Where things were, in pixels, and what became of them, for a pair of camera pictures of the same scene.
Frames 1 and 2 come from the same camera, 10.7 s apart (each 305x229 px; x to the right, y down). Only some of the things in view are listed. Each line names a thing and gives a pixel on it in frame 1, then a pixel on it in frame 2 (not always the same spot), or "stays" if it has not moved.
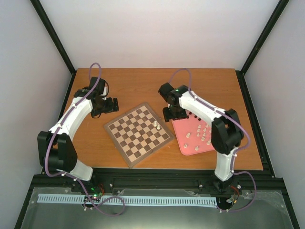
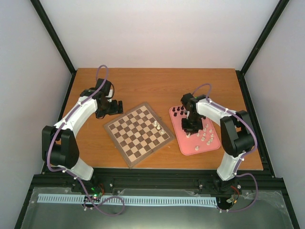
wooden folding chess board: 137,133 stays
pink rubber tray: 193,134 stays
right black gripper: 167,117 → 192,130
